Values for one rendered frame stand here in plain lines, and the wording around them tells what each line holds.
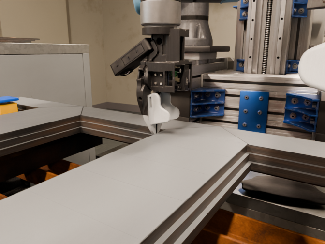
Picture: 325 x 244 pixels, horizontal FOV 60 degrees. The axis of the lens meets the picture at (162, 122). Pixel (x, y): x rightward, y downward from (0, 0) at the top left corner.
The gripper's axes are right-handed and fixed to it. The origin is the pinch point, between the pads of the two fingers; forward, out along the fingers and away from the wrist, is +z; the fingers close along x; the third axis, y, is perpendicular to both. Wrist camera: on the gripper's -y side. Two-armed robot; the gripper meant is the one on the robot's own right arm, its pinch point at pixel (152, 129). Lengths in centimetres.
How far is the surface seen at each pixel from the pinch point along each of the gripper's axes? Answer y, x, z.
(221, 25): -119, 338, -48
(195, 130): 6.9, 6.0, 0.7
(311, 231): 30.9, 16.3, 22.4
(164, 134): 3.0, 0.1, 0.7
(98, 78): -325, 304, 32
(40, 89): -71, 22, 0
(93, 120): -20.7, 2.9, 1.6
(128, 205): 14.2, -25.1, 0.6
